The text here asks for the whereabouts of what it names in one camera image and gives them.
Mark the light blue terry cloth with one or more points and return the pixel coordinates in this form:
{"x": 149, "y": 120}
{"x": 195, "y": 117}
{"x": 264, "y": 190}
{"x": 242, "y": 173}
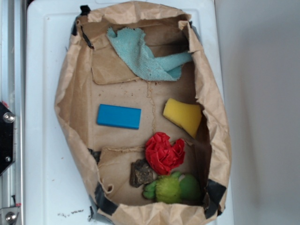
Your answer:
{"x": 131, "y": 47}

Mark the brown paper bag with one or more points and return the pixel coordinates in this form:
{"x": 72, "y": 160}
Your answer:
{"x": 93, "y": 74}

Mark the yellow sponge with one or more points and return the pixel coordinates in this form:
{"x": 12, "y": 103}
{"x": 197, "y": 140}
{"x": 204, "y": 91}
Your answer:
{"x": 185, "y": 116}

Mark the blue rectangular block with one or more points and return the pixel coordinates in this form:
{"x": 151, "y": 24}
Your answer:
{"x": 119, "y": 116}

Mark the red crumpled paper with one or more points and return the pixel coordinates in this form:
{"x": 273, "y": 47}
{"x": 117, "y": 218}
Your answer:
{"x": 161, "y": 155}

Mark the brown rock chunk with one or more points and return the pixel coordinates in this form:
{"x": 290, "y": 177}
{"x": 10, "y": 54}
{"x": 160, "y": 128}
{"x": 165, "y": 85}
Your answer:
{"x": 141, "y": 173}

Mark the green plush toy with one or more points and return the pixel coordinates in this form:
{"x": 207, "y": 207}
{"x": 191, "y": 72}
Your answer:
{"x": 174, "y": 188}

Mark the black metal bracket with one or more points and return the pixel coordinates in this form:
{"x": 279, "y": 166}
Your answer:
{"x": 7, "y": 142}

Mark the aluminium frame rail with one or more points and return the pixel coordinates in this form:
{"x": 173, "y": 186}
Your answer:
{"x": 12, "y": 94}

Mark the silver corner bracket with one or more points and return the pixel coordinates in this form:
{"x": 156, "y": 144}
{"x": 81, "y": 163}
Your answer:
{"x": 9, "y": 216}

